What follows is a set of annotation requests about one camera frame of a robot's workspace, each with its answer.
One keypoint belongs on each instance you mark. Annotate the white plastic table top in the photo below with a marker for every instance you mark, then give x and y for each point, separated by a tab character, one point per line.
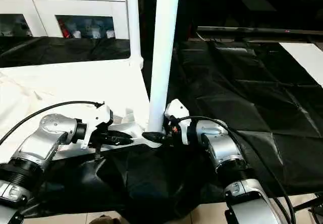
65	90

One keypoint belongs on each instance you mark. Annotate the white cabinet with glass doors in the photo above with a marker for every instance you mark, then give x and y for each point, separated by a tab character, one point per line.
30	7

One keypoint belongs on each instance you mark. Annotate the red bottle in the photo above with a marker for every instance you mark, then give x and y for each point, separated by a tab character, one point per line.
64	31

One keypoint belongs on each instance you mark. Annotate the black plastic mat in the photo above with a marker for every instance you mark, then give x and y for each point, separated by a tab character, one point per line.
252	98

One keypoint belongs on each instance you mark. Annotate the black stand foot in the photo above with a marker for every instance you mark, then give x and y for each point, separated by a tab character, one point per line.
313	204

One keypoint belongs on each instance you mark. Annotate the black bar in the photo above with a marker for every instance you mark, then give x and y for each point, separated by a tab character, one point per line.
257	31

